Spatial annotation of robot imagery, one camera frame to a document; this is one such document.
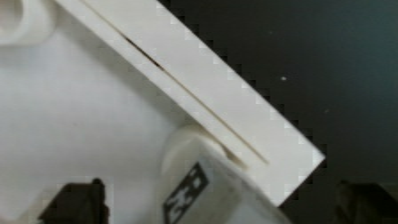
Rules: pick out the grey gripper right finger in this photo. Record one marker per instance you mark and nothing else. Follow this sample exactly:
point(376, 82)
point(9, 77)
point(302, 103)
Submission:
point(366, 203)

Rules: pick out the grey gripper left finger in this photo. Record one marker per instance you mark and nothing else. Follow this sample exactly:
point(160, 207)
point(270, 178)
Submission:
point(76, 206)

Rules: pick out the white leg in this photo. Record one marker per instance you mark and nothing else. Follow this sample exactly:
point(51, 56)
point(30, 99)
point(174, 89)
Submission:
point(206, 195)

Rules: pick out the white square tabletop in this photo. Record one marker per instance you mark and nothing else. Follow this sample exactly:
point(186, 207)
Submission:
point(92, 106)

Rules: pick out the white obstacle wall right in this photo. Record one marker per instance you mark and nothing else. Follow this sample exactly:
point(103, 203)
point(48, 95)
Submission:
point(254, 131)

